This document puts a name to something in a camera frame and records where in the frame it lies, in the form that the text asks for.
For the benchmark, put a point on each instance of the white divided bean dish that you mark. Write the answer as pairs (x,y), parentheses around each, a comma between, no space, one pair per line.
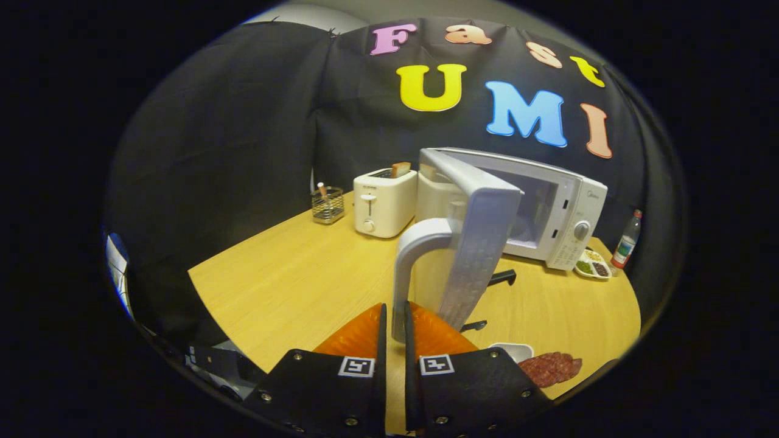
(593,266)

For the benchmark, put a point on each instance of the white toaster oven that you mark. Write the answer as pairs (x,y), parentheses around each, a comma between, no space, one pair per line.
(481,243)

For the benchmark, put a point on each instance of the white bread toaster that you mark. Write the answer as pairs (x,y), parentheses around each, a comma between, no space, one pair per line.
(389,207)

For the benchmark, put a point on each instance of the toast slice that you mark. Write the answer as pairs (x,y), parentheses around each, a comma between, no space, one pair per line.
(400,170)

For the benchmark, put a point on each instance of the red meat slice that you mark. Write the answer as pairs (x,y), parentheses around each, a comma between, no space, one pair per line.
(551,368)

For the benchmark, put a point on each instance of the clear bottle with red cap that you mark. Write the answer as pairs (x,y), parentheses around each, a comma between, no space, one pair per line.
(625,243)

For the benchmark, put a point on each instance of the small white tray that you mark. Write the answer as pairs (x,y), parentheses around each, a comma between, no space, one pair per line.
(514,351)

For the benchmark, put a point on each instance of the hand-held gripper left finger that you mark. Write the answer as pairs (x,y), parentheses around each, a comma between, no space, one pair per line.
(382,377)

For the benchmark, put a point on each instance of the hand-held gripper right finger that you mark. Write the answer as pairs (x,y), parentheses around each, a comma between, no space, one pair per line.
(410,377)

